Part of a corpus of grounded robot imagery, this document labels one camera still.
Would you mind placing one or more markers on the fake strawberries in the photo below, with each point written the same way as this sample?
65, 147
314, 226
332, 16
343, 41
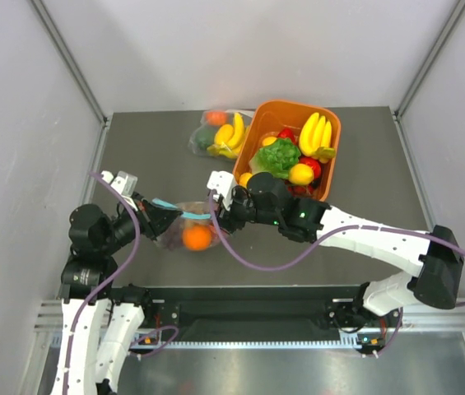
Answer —
301, 191

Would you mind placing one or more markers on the fake red pepper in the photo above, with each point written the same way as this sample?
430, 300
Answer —
313, 164

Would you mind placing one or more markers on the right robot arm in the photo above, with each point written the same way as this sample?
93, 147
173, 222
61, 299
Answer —
429, 263

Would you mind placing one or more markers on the fake orange tangerine in bag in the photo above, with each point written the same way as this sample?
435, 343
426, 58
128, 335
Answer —
216, 117

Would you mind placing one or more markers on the clear zip top bag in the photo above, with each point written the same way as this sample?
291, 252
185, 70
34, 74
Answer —
195, 213

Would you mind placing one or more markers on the fake green lettuce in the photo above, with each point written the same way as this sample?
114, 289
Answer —
277, 158

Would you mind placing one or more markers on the fake yellow lemon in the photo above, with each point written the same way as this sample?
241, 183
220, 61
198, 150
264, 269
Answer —
301, 175

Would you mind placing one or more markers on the fake green avocado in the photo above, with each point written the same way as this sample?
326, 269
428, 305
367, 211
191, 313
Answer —
204, 137

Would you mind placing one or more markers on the orange plastic bin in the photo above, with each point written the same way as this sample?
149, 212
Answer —
284, 119

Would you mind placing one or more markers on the fake banana bunch in bin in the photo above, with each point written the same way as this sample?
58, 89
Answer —
315, 139

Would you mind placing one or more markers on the fake banana bunch in bag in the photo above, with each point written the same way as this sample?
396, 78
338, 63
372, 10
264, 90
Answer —
229, 137

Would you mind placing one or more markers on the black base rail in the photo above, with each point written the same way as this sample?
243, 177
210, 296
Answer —
250, 314

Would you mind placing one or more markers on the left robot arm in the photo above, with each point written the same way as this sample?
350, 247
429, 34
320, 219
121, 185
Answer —
99, 321

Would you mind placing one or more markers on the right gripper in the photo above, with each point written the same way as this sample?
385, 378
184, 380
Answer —
225, 216

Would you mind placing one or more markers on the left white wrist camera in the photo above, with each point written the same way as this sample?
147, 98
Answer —
122, 183

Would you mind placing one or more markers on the clear zip bag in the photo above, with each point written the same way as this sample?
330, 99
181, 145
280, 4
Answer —
248, 116
195, 213

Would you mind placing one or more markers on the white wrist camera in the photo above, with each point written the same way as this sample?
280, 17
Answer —
221, 184
122, 183

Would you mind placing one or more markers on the fake yellow pepper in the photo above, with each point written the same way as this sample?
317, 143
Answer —
244, 179

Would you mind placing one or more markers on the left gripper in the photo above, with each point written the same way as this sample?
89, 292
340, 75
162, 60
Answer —
155, 220

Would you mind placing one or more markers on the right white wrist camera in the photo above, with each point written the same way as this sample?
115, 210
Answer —
221, 184

